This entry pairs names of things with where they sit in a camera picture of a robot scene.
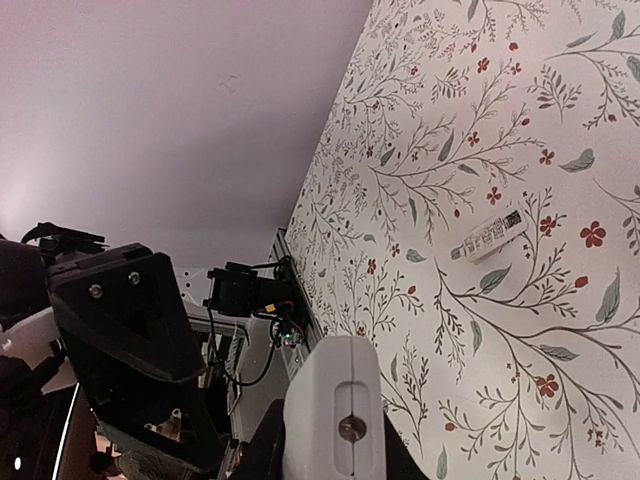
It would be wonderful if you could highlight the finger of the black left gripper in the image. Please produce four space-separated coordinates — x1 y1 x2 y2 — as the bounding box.
81 382 224 473

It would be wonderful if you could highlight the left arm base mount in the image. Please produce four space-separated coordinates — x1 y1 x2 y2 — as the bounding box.
203 255 311 348

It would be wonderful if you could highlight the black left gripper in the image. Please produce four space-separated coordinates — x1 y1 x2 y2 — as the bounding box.
1 238 205 479

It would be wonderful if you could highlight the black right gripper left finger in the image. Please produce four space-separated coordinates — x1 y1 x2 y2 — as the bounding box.
239 399 286 480

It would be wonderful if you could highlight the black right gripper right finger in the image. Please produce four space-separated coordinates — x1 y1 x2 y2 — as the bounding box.
383 413 429 480

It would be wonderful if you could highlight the floral patterned table mat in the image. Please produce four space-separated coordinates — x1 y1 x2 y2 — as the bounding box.
286 0 639 479

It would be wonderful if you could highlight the white remote control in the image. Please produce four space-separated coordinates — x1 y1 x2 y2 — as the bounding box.
282 336 386 479

